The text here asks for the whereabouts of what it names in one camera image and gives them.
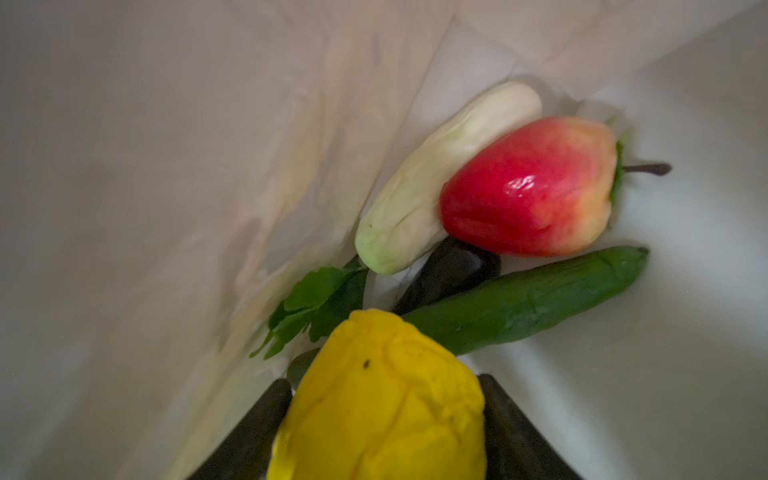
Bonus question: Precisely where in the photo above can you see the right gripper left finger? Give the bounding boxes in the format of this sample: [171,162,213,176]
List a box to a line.
[188,378,293,479]

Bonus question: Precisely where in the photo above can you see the red yellow apple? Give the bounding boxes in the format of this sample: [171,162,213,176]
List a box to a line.
[439,116,672,257]

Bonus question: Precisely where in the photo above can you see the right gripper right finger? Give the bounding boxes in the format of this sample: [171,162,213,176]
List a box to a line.
[478,373,583,480]

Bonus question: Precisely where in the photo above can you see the white grocery bag yellow handles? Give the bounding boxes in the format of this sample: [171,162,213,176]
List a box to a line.
[1,1,767,479]

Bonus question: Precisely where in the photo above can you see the white napa cabbage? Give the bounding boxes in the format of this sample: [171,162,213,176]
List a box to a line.
[355,81,543,275]

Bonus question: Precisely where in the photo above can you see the green leafy vegetable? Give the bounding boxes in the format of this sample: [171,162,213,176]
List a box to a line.
[250,256,368,359]

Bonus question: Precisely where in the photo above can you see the green cucumber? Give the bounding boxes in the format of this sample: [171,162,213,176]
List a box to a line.
[403,245,650,356]

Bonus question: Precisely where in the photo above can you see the black eggplant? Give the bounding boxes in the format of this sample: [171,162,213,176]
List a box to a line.
[392,237,501,316]

